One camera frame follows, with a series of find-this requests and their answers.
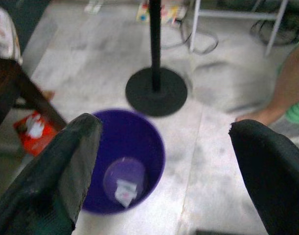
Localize black pedestal fan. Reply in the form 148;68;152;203
125;0;188;117

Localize purple plastic bin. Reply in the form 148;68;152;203
82;109;166;215

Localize person in black shorts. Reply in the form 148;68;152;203
234;40;299;125

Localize dark floor cable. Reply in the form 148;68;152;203
161;14;218;54

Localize red and white package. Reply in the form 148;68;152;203
13;110;58;157

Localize colourful toy board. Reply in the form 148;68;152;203
136;0;186;24

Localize white floral cloth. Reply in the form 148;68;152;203
0;6;23;65

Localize dark brown wooden furniture leg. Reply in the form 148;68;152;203
0;57;68;135

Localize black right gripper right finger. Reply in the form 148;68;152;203
228;119;299;235

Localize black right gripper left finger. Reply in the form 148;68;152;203
0;113;103;235

